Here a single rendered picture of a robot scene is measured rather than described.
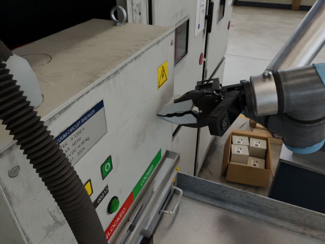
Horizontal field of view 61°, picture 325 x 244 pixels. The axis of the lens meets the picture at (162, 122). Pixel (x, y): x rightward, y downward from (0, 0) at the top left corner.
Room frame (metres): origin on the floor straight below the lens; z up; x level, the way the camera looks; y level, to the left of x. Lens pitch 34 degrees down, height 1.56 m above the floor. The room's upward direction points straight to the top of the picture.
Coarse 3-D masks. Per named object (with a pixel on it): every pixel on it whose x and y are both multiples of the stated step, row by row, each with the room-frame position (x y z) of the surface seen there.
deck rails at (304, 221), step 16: (192, 176) 0.65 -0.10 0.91; (176, 192) 0.64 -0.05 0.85; (192, 192) 0.64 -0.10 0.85; (208, 192) 0.62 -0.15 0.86; (224, 192) 0.60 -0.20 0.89; (240, 192) 0.59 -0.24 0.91; (224, 208) 0.57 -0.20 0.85; (240, 208) 0.57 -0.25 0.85; (256, 208) 0.56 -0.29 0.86; (272, 208) 0.55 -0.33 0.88; (288, 208) 0.53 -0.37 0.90; (304, 208) 0.52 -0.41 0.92; (272, 224) 0.51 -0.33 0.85; (288, 224) 0.51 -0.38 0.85; (304, 224) 0.51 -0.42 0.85; (320, 224) 0.50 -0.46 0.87
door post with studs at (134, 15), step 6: (120, 0) 0.76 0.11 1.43; (126, 0) 0.73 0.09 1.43; (132, 0) 0.75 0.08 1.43; (138, 0) 0.77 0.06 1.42; (126, 6) 0.75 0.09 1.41; (132, 6) 0.75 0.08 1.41; (138, 6) 0.77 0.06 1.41; (120, 12) 0.76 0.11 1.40; (126, 12) 0.75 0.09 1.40; (132, 12) 0.75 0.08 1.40; (138, 12) 0.77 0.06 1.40; (120, 18) 0.76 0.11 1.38; (126, 18) 0.75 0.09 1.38; (132, 18) 0.75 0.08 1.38; (138, 18) 0.77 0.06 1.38
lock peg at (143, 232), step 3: (132, 225) 0.39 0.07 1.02; (129, 228) 0.38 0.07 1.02; (132, 228) 0.38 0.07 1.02; (141, 231) 0.37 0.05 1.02; (144, 231) 0.37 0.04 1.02; (147, 231) 0.37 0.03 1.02; (150, 231) 0.37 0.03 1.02; (141, 234) 0.37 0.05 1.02; (144, 234) 0.36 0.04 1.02; (147, 234) 0.36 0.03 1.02; (150, 234) 0.37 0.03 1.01
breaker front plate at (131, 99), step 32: (128, 64) 0.44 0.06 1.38; (160, 64) 0.56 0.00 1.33; (96, 96) 0.35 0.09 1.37; (128, 96) 0.43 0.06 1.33; (160, 96) 0.56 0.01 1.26; (64, 128) 0.28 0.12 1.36; (128, 128) 0.42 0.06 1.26; (160, 128) 0.56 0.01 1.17; (0, 160) 0.20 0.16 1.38; (96, 160) 0.33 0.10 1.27; (128, 160) 0.41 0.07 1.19; (160, 160) 0.56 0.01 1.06; (32, 192) 0.22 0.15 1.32; (96, 192) 0.31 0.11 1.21; (128, 192) 0.40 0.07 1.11; (32, 224) 0.20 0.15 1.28; (64, 224) 0.24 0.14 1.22; (128, 224) 0.38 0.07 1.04
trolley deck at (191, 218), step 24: (168, 216) 0.54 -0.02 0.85; (192, 216) 0.54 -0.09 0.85; (216, 216) 0.54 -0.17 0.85; (240, 216) 0.54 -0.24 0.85; (168, 240) 0.46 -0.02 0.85; (192, 240) 0.46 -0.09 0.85; (216, 240) 0.46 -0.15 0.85; (240, 240) 0.46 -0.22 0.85; (264, 240) 0.46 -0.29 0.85; (288, 240) 0.46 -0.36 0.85; (312, 240) 0.46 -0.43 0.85
